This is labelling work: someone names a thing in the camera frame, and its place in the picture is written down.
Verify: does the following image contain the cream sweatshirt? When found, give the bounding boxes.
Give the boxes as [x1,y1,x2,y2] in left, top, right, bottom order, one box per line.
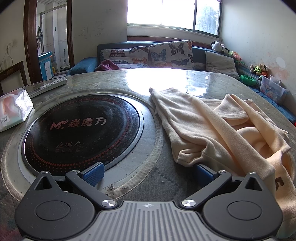
[150,88,295,238]

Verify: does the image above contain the black round induction cooktop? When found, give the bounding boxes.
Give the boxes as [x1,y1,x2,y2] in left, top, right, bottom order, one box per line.
[22,94,144,176]

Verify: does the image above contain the tissue pack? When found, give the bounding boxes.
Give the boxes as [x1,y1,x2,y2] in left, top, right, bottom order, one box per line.
[0,88,34,132]

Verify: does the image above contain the grey remote control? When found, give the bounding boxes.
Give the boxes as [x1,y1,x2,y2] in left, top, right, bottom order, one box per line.
[29,77,67,98]

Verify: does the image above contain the clear plastic storage box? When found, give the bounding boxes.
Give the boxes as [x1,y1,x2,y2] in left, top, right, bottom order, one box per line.
[259,75,288,104]

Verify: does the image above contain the green bowl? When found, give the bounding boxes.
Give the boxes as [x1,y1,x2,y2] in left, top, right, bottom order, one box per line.
[240,75,257,86]

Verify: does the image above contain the small plush toys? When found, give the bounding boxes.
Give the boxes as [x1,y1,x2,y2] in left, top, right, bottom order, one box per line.
[250,64,269,77]

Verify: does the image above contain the grey cushion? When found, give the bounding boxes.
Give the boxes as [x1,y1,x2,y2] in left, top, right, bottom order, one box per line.
[205,51,240,80]

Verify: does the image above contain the blue cabinet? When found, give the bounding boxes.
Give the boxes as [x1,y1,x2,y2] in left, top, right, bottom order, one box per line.
[38,51,54,80]

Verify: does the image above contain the magenta cloth on sofa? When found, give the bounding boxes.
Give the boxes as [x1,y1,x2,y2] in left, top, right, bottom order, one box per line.
[94,59,120,72]

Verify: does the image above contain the panda plush toy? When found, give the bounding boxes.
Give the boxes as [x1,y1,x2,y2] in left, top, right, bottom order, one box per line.
[211,41,229,54]

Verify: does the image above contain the blue sofa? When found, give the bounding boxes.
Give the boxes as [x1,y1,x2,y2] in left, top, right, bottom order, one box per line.
[68,40,295,123]

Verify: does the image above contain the butterfly pillow right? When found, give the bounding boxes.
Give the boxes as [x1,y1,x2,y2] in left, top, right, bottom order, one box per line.
[149,40,194,70]

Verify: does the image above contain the butterfly pillow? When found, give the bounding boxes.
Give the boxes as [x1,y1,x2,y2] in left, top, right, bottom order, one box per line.
[149,40,194,70]
[100,46,149,69]

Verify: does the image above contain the butterfly pillow left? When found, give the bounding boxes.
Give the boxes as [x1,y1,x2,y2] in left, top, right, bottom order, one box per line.
[100,46,149,69]

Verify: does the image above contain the window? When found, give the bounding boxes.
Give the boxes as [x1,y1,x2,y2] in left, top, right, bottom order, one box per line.
[127,0,222,37]

